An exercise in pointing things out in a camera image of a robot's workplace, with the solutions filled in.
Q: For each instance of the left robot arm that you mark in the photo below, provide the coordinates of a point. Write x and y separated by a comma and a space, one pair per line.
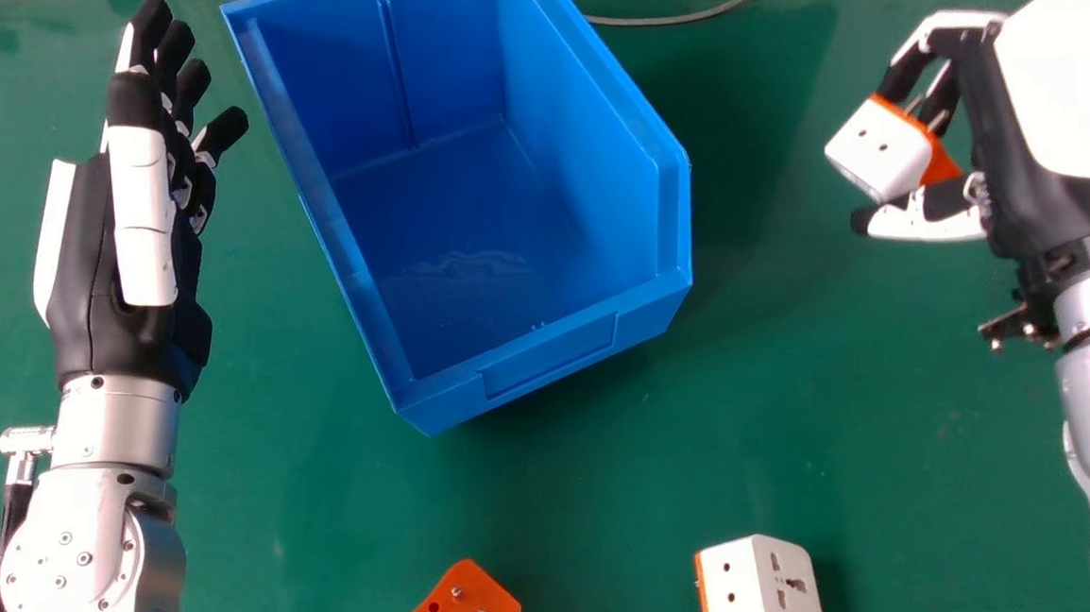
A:
95, 532

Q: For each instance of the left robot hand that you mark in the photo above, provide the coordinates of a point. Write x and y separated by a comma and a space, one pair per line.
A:
93, 267

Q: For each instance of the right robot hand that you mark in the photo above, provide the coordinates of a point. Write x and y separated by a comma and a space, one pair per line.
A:
1054, 114

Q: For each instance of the blue plastic bin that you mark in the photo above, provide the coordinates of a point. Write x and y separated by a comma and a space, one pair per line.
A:
464, 216

